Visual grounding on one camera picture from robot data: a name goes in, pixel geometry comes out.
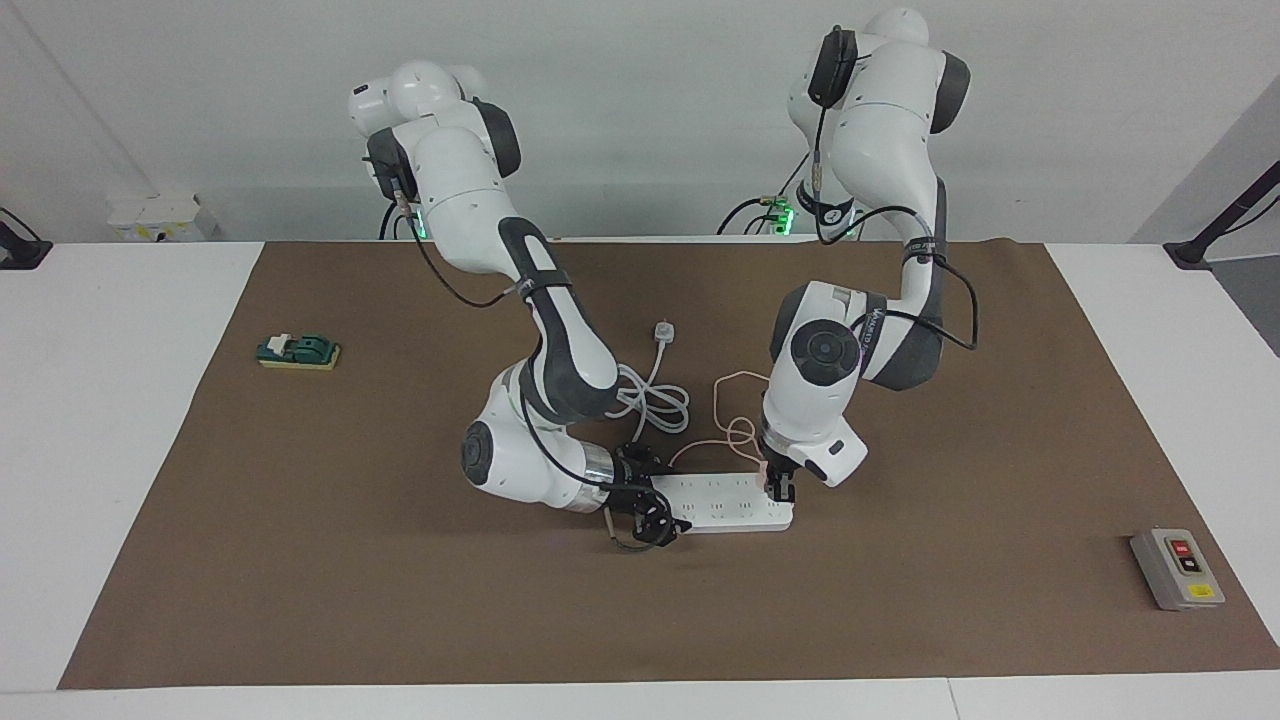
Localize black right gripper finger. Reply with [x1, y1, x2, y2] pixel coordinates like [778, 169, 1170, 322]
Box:
[624, 439, 672, 480]
[639, 489, 692, 549]

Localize white power strip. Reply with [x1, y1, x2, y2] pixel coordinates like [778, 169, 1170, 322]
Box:
[655, 473, 795, 534]

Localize pink charging cable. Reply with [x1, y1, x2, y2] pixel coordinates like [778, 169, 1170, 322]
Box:
[668, 373, 773, 471]

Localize brown table mat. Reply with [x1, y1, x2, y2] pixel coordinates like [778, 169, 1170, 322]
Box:
[57, 238, 1280, 691]

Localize grey push button box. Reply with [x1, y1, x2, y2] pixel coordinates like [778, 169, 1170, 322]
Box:
[1129, 527, 1227, 612]

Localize black angled stand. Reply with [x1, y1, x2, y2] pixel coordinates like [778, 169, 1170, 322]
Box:
[1163, 160, 1280, 271]

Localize white box with yellow labels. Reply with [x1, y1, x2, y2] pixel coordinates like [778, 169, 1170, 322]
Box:
[108, 193, 208, 243]

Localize black table clamp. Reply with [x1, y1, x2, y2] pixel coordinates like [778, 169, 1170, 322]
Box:
[0, 207, 53, 272]

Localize white power strip cord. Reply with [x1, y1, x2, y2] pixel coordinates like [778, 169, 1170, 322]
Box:
[612, 319, 692, 437]

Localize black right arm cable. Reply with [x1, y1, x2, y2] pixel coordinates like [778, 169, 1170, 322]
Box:
[393, 188, 663, 553]

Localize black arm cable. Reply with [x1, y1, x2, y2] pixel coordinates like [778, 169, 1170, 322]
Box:
[812, 100, 980, 352]
[393, 188, 663, 553]

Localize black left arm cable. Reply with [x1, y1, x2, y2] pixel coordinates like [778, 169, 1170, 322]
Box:
[812, 100, 980, 352]

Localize black left base cables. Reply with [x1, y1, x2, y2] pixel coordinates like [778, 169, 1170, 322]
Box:
[715, 150, 813, 238]

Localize green knife switch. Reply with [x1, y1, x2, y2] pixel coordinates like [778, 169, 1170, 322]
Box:
[256, 332, 342, 372]

